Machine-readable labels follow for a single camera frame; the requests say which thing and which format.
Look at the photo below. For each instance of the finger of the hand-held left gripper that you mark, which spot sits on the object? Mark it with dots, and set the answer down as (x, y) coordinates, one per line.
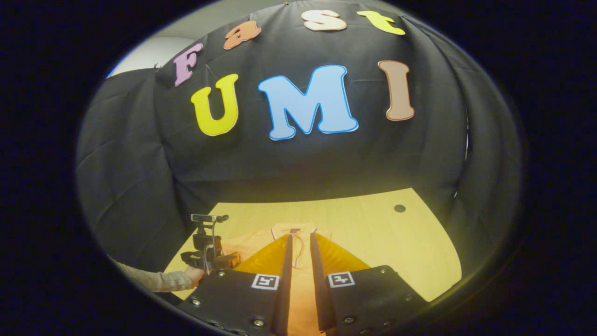
(232, 260)

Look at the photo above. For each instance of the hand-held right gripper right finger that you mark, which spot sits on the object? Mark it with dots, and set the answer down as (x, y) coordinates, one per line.
(322, 289)

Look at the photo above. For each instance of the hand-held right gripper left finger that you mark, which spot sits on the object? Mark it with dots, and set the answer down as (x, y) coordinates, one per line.
(283, 289)

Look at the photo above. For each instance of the orange T-shirt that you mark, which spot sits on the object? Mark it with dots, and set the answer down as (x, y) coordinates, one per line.
(301, 289)

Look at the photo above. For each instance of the black backdrop cloth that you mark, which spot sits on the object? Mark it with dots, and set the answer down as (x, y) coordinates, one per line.
(280, 168)

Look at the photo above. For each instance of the black table grommet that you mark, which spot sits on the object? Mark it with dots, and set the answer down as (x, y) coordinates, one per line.
(399, 208)

